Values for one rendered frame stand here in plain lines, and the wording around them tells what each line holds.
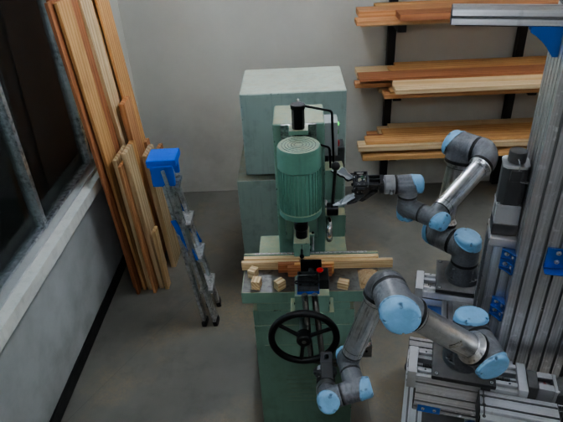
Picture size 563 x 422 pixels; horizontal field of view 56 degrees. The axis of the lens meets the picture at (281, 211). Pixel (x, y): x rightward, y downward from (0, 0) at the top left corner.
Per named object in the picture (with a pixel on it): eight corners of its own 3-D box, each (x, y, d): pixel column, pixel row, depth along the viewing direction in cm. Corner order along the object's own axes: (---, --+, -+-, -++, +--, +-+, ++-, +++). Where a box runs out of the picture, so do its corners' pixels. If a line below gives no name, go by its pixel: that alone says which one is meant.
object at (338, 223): (325, 237, 245) (325, 215, 239) (324, 229, 251) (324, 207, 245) (345, 236, 245) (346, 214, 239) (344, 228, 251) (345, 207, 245)
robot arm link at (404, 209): (414, 229, 205) (416, 204, 199) (391, 218, 212) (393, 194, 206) (426, 221, 209) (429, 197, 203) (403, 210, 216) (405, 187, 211)
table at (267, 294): (239, 319, 219) (238, 308, 215) (245, 273, 244) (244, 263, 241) (386, 316, 216) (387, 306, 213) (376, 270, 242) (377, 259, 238)
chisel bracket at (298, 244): (294, 259, 228) (293, 244, 223) (294, 240, 240) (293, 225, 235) (311, 259, 227) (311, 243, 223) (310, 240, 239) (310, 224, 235)
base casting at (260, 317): (253, 326, 233) (251, 310, 228) (260, 249, 282) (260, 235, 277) (354, 324, 231) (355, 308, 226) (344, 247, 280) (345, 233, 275)
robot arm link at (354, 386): (364, 362, 185) (333, 370, 185) (372, 388, 175) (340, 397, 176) (368, 377, 189) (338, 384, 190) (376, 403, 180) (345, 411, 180)
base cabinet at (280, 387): (263, 428, 270) (252, 326, 233) (268, 344, 319) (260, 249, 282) (351, 427, 268) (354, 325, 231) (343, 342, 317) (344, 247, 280)
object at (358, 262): (241, 270, 237) (241, 263, 235) (242, 267, 238) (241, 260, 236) (392, 267, 234) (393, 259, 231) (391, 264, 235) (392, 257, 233)
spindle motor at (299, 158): (279, 223, 214) (275, 155, 197) (280, 202, 229) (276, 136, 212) (322, 223, 213) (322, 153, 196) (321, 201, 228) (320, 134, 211)
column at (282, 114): (279, 261, 257) (271, 124, 219) (280, 235, 276) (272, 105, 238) (325, 260, 256) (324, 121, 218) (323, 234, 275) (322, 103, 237)
